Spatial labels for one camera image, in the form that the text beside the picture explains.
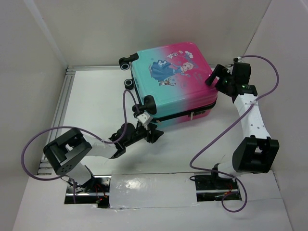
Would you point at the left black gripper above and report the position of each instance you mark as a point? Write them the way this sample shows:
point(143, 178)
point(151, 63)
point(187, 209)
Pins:
point(155, 134)

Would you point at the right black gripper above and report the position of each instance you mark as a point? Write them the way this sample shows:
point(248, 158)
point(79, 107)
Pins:
point(221, 82)

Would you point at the pink hard-shell suitcase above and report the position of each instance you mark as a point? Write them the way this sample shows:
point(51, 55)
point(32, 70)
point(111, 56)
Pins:
point(169, 82)

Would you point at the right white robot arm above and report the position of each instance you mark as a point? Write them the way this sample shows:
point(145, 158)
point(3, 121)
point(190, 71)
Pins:
point(256, 153)

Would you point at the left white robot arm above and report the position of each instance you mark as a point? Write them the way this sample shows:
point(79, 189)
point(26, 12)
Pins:
point(66, 152)

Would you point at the white glossy cover sheet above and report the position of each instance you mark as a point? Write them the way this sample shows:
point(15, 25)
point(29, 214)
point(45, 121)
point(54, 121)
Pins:
point(152, 191)

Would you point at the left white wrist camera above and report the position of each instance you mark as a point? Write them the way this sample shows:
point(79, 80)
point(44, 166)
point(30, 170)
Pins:
point(145, 119)

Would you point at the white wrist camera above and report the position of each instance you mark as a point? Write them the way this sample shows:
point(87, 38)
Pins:
point(237, 60)
point(145, 119)

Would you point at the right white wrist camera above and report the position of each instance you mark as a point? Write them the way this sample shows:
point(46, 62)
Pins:
point(237, 60)

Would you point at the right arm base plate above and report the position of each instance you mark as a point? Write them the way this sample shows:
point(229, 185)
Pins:
point(207, 183)

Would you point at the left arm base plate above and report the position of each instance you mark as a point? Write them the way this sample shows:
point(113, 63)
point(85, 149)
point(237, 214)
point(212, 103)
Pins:
point(100, 187)

